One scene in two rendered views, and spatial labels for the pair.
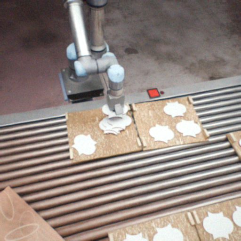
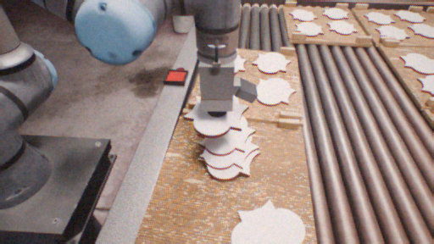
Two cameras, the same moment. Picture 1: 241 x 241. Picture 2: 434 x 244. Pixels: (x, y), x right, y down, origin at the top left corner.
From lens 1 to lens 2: 107 cm
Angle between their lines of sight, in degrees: 42
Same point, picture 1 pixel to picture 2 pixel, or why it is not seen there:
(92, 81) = (69, 155)
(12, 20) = not seen: outside the picture
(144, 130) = (257, 109)
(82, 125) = (198, 224)
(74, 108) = (120, 232)
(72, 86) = (43, 208)
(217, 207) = (409, 80)
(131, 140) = (275, 135)
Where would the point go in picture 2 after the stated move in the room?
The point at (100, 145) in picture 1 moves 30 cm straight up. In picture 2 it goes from (277, 195) to (314, 83)
